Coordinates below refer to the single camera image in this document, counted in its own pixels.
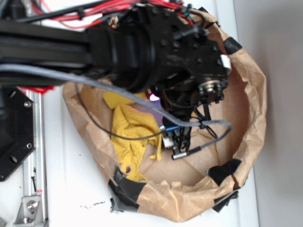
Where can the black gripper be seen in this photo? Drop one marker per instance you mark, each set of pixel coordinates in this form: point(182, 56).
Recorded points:
point(175, 58)

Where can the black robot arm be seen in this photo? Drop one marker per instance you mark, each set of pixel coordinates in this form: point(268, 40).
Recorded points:
point(99, 51)

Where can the yellow knitted cloth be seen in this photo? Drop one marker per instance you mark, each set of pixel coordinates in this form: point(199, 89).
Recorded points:
point(134, 130)

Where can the brown paper bag basin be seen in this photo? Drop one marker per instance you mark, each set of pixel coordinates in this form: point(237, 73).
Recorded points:
point(182, 189)

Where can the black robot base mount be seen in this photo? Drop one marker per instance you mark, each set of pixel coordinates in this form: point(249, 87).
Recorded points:
point(16, 130)

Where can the aluminium extrusion rail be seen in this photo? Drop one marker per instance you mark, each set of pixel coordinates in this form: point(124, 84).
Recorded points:
point(33, 210)

